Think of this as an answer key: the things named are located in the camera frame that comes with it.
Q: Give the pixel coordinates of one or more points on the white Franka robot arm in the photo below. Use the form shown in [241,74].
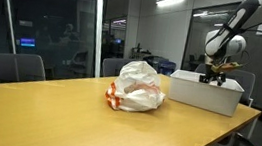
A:
[230,31]

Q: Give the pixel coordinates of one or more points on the white plastic storage bin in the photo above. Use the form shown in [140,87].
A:
[202,95]

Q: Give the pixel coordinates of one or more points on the wrist mounted camera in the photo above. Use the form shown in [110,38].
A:
[229,66]

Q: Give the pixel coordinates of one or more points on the glowing blue screen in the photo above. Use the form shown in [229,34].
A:
[27,42]

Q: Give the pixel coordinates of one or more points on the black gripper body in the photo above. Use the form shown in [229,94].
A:
[212,76]

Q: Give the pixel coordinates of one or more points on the grey office chair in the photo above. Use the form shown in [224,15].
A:
[4,67]
[245,83]
[115,67]

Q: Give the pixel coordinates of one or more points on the blue storage boxes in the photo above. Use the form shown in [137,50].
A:
[166,68]

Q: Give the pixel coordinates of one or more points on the white orange plastic bag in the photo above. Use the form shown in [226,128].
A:
[139,90]

